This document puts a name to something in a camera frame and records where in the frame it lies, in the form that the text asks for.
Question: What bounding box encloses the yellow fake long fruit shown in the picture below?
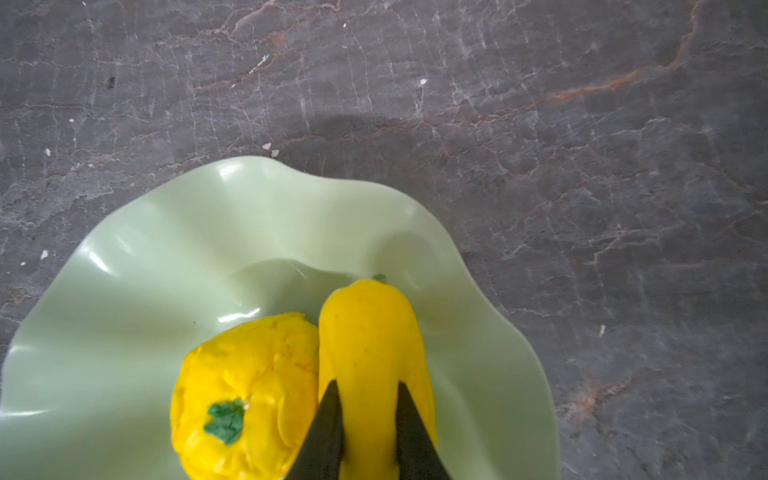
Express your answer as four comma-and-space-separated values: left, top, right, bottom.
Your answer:
318, 280, 438, 479

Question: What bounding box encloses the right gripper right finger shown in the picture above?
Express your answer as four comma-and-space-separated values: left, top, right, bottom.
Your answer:
395, 382, 450, 480

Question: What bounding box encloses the light green wavy bowl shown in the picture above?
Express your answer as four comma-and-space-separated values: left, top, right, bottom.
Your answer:
1, 156, 560, 479

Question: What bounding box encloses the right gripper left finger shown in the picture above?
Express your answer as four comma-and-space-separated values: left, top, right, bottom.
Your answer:
285, 380, 344, 480

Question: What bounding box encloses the yellow fake round fruit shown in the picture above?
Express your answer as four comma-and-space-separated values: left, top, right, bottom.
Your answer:
170, 312, 318, 479

